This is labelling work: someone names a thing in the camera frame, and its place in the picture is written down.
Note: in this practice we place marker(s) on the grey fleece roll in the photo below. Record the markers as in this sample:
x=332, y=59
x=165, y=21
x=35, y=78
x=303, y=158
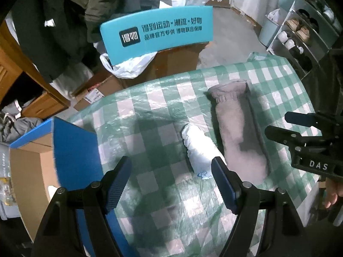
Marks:
x=235, y=128

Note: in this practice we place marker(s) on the black jacket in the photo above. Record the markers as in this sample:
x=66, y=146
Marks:
x=40, y=45

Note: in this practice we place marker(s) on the blue rimmed cardboard box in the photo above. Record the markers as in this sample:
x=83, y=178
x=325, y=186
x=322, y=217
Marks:
x=29, y=171

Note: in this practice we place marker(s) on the group of shoes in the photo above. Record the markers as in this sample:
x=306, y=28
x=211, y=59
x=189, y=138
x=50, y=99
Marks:
x=300, y=30

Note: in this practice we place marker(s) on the labelled cardboard box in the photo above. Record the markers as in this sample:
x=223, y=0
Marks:
x=101, y=85

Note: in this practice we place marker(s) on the white shoe rack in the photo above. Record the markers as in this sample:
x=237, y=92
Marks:
x=319, y=34

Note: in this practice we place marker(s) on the white cloth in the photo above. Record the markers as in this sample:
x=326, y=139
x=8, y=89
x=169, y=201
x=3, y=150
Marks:
x=77, y=77
x=198, y=147

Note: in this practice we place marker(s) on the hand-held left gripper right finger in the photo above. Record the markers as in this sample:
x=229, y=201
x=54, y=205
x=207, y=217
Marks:
x=225, y=184

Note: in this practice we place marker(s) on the green checked tablecloth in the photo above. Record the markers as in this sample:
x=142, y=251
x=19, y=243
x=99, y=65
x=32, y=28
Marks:
x=150, y=112

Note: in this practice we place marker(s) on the grey hoodie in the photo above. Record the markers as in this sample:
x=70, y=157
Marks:
x=21, y=125

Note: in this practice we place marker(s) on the small white bag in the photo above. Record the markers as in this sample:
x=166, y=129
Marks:
x=274, y=14

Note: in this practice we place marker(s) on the light blue bin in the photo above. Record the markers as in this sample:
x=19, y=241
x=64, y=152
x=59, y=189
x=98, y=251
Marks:
x=268, y=32

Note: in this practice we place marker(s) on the wooden cabinet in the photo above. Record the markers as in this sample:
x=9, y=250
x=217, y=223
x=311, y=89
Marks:
x=45, y=107

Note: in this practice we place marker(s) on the white plastic bag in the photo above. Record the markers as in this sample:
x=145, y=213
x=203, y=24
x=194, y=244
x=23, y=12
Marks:
x=128, y=68

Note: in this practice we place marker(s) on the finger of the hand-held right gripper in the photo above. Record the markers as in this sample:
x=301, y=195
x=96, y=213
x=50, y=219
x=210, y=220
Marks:
x=298, y=119
x=284, y=135

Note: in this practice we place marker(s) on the grey tote bag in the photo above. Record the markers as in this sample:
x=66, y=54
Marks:
x=4, y=160

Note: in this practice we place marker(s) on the person's right hand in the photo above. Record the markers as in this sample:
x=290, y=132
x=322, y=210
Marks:
x=332, y=192

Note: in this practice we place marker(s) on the olive jacket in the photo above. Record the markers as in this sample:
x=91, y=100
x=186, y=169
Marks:
x=107, y=5

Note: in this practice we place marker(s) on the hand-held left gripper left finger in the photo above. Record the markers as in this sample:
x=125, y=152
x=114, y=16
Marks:
x=118, y=187

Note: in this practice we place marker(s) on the brown cardboard box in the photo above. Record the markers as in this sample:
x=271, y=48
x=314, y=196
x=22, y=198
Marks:
x=171, y=64

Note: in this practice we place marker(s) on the white hanging cloth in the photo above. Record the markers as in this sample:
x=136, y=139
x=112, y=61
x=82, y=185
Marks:
x=77, y=77

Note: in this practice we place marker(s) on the turquoise printed box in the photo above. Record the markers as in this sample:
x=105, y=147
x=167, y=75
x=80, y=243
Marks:
x=160, y=42

